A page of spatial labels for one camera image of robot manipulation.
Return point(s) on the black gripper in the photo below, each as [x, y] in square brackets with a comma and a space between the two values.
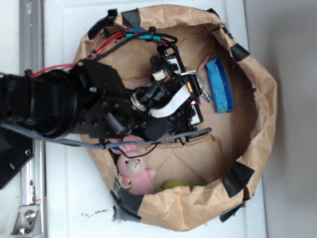
[168, 105]

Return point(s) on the silver key bunch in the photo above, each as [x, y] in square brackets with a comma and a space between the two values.
[206, 95]

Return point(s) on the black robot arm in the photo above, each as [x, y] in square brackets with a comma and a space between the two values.
[91, 99]

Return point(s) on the blue sponge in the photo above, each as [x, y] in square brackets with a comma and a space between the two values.
[221, 94]

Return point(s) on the brown paper bag bin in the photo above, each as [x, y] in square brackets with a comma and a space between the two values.
[229, 160]

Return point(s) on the pink plush bunny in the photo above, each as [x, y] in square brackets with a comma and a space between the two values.
[132, 170]

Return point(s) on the green plush toy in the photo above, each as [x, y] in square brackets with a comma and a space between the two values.
[170, 184]

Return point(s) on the aluminium rail frame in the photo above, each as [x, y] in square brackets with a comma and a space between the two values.
[31, 52]

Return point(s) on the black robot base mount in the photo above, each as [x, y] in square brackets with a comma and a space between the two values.
[15, 152]

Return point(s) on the metal corner bracket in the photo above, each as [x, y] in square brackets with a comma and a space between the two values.
[28, 223]

